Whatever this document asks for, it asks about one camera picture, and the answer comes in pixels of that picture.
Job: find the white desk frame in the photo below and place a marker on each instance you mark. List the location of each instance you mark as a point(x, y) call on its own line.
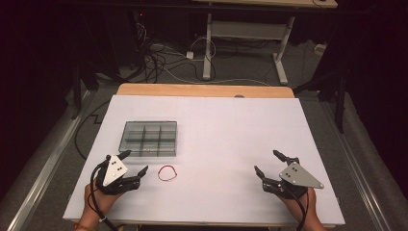
point(247, 29)

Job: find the person's left hand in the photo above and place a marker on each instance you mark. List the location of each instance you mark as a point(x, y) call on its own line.
point(101, 202)

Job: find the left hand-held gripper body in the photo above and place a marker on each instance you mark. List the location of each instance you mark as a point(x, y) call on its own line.
point(114, 173)

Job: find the wooden table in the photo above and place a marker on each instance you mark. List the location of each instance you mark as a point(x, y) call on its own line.
point(198, 89)

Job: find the metal floor rail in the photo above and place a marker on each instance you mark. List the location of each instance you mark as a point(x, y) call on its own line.
point(359, 173)
point(45, 166)

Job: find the red rubber band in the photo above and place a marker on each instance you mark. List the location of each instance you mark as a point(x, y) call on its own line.
point(159, 177)

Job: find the black stand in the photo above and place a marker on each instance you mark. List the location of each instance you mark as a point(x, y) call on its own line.
point(77, 93)
point(340, 106)

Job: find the white power adapter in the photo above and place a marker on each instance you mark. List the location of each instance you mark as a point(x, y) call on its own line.
point(190, 55)

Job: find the white power strip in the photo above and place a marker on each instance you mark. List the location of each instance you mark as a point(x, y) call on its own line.
point(319, 48)

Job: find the clear plastic compartment box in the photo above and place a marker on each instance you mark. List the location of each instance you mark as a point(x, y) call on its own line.
point(149, 138)

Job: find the dark cabinet with red light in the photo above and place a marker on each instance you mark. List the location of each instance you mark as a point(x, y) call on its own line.
point(125, 35)

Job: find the person's right hand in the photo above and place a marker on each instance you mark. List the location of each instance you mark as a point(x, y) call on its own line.
point(308, 208)

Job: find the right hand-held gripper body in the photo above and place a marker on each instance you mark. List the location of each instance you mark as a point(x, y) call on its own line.
point(296, 176)

